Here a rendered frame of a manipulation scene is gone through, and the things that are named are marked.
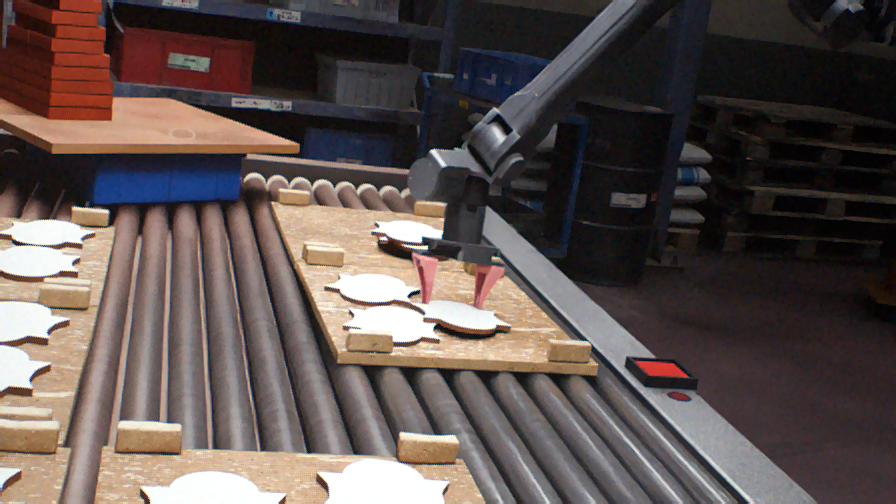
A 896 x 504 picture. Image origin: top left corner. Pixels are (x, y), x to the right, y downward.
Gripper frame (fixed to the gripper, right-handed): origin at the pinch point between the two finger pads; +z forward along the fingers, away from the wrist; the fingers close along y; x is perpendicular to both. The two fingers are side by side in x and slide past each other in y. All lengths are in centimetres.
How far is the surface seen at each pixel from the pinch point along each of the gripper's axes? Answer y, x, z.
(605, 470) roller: 5.0, -45.9, 11.1
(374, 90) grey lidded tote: 85, 445, -64
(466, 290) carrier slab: 5.8, 11.5, -1.3
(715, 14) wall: 317, 514, -156
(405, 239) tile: -0.8, 27.1, -7.2
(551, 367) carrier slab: 8.7, -18.8, 4.7
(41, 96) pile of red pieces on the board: -62, 71, -22
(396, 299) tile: -7.6, 2.3, 0.4
